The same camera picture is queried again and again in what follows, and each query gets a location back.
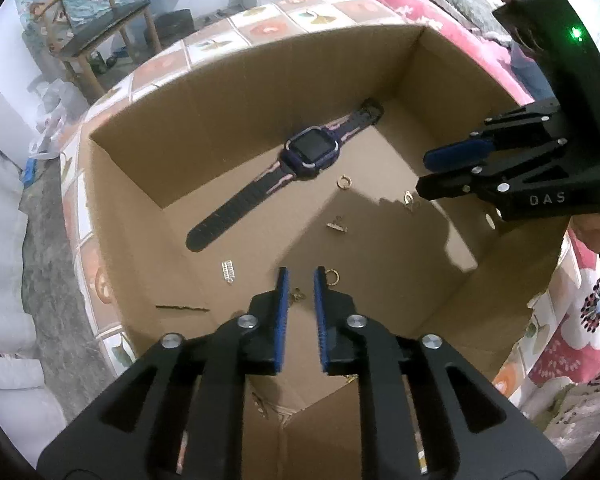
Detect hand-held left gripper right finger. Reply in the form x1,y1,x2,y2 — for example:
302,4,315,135
313,266,567,480

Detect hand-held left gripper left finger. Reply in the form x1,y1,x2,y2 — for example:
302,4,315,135
37,266,291,480

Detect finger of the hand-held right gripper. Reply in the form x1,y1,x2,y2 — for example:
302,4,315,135
415,138,570,207
423,101,565,172

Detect pink and purple smartwatch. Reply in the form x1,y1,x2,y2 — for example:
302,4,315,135
186,98,385,253

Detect torn cardboard box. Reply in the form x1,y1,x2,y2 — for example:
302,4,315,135
77,22,576,480

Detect person's right hand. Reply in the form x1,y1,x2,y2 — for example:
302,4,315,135
570,212,600,257

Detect grey patterned blanket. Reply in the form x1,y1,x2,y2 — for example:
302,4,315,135
405,0,513,48

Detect pink floral blanket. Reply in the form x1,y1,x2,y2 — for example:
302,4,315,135
367,0,600,411

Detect ginkgo print table cover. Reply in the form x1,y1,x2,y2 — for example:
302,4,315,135
60,0,578,408

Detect white curtain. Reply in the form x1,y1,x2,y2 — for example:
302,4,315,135
0,60,68,443

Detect clear plastic bags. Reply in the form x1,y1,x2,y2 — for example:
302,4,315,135
30,80,88,161

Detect black bag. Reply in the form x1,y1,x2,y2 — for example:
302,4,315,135
155,10,193,43

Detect wooden chair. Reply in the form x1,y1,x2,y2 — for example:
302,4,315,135
30,0,163,103

